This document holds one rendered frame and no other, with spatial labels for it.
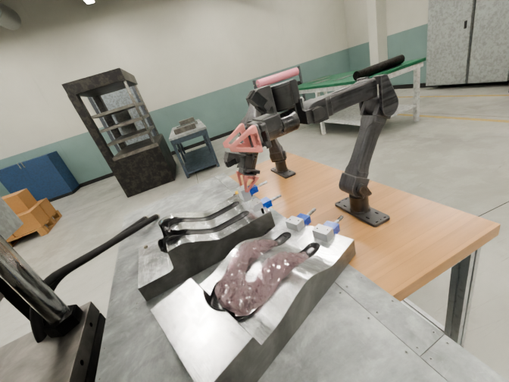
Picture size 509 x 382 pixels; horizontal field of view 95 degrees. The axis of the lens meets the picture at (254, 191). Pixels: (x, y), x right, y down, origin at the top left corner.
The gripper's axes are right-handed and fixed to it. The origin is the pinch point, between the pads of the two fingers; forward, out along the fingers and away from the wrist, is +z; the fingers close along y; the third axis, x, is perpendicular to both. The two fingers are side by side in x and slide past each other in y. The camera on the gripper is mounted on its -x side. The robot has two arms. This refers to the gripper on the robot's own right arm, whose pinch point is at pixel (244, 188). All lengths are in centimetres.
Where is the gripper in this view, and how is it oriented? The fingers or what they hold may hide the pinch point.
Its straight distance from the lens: 98.6
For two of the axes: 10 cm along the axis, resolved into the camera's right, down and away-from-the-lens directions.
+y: 4.2, 2.8, -8.6
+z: -1.9, 9.6, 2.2
